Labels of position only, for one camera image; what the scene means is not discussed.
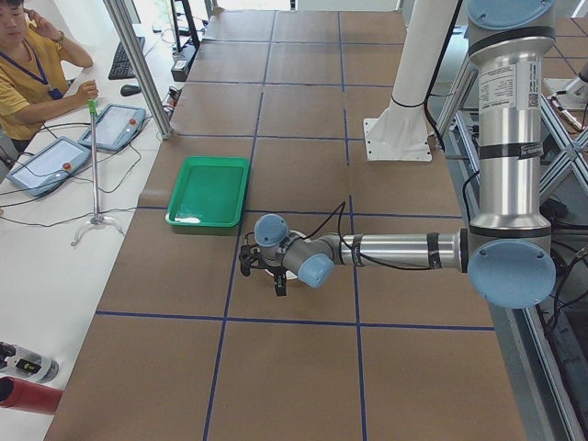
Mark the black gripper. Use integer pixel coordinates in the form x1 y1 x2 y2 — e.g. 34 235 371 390
239 232 287 297

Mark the white round plate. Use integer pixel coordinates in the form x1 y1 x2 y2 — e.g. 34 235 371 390
276 230 303 281

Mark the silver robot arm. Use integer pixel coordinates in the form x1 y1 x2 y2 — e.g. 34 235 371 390
239 1 556 309

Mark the green plastic tray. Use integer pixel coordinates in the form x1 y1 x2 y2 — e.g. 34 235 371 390
165 156 250 236

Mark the brown paper table cover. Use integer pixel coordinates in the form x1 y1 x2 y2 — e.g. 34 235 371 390
44 9 588 441

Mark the silver reacher grabber tool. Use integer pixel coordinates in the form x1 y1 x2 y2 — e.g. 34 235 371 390
70 99 125 247

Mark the far teach pendant tablet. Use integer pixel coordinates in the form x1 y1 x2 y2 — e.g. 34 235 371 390
96 104 146 153

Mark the teach pendant tablet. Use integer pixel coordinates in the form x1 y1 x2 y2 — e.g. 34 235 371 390
96 104 146 153
6 137 90 196

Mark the black computer mouse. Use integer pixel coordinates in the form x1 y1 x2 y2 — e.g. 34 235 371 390
119 85 141 96

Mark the near teach pendant tablet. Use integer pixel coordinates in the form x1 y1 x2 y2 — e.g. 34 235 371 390
6 137 90 196

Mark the black keyboard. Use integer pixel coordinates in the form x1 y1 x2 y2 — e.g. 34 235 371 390
107 41 135 80

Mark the clear water bottle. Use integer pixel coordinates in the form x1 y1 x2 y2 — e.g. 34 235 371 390
1 342 59 383

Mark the red bottle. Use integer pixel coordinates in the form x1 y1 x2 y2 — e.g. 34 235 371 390
1 376 63 415

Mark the person in yellow shirt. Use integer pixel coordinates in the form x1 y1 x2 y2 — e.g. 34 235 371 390
1 1 98 153

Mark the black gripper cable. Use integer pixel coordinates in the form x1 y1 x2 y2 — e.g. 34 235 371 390
304 199 437 271

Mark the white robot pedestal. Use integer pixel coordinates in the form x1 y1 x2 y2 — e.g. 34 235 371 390
364 0 461 162

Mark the aluminium frame post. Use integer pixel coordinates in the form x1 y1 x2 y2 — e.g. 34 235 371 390
103 0 173 140

